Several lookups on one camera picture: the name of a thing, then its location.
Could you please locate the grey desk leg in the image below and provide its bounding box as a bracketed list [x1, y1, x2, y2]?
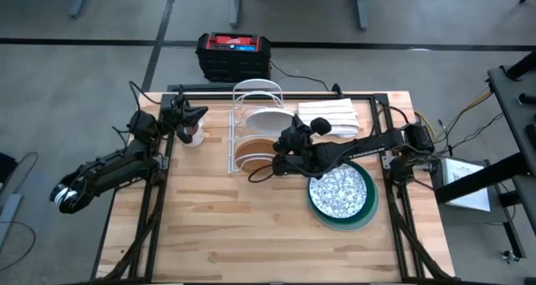
[68, 0, 92, 20]
[229, 0, 245, 29]
[355, 0, 370, 31]

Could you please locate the brown divided plate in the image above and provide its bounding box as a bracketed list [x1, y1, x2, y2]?
[234, 137, 278, 172]

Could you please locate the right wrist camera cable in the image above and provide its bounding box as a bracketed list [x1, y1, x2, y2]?
[246, 162, 277, 184]

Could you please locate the red black power station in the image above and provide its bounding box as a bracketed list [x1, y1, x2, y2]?
[195, 32, 272, 84]

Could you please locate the black side table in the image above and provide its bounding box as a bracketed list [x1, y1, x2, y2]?
[433, 49, 536, 238]

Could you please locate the white folded towel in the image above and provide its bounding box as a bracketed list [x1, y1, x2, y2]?
[296, 97, 362, 139]

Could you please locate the black power cable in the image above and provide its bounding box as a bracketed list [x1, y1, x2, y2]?
[269, 60, 341, 94]

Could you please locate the yellow cable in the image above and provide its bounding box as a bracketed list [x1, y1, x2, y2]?
[414, 90, 494, 143]

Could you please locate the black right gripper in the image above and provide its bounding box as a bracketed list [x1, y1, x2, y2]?
[271, 113, 336, 178]

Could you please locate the blue floral patterned plate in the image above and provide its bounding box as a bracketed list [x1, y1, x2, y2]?
[308, 162, 369, 220]

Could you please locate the black aluminium table frame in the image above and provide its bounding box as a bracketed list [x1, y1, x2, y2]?
[90, 82, 456, 285]

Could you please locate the white paper booklet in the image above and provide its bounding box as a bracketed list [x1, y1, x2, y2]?
[441, 158, 492, 213]

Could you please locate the plain white plate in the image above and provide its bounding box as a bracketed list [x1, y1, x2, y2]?
[245, 107, 296, 137]

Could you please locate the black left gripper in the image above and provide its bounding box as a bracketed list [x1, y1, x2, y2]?
[158, 94, 209, 146]

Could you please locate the white wire dish rack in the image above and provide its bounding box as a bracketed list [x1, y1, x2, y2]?
[228, 78, 289, 176]

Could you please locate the white ceramic mug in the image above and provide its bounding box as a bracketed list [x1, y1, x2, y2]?
[182, 117, 206, 148]

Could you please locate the small caster wheel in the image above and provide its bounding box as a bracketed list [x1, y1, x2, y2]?
[501, 249, 522, 266]

